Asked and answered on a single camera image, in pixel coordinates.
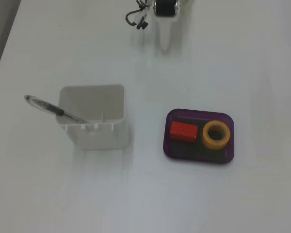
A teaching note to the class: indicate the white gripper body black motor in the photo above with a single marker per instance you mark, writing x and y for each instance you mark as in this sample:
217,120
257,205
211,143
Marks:
165,9

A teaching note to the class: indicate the yellow tape roll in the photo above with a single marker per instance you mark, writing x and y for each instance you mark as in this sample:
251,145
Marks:
206,140

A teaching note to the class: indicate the purple plastic tray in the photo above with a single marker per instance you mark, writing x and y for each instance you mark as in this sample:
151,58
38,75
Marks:
169,150

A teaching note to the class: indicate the white square plastic container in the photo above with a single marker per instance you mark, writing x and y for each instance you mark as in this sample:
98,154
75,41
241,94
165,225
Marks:
101,138

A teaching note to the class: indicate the red rectangular cube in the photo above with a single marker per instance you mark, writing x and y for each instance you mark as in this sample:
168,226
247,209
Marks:
183,129

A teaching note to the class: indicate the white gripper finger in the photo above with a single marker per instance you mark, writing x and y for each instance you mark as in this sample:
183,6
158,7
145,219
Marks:
165,36

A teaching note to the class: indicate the clear black ballpoint pen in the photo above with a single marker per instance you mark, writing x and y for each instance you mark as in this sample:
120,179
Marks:
51,106

